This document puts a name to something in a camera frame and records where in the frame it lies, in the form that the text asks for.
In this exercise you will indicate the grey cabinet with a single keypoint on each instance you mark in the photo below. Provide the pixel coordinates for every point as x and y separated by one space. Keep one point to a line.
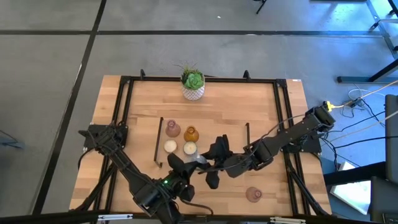
384 199

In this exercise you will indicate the black tripod stand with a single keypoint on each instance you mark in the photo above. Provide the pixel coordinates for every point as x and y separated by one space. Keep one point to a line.
260 6

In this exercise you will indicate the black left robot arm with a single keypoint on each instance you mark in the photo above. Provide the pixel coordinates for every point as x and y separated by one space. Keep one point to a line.
124 161

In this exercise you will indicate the black aluminium table frame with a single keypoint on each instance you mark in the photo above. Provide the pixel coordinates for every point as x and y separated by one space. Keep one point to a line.
155 79

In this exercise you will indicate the potted succulent white patterned pot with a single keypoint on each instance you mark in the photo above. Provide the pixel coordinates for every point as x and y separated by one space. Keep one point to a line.
193 81

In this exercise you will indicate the black rig beam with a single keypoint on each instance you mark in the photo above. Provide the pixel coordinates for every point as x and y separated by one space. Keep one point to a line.
46 217

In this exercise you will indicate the white floor panel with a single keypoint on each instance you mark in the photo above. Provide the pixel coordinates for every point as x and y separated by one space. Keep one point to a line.
351 193

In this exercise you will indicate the blue patterned candle bowl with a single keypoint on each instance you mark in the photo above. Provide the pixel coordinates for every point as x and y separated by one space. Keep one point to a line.
200 159
190 148

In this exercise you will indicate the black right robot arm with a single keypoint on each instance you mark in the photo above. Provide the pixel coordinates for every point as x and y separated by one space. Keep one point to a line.
289 133

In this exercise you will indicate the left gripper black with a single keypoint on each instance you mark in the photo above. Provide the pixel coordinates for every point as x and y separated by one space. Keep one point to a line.
183 176

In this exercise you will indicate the black floor beam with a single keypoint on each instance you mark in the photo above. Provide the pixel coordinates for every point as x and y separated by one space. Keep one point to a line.
354 174

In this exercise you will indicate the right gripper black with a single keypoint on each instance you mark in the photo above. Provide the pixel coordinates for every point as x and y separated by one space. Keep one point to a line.
231 165

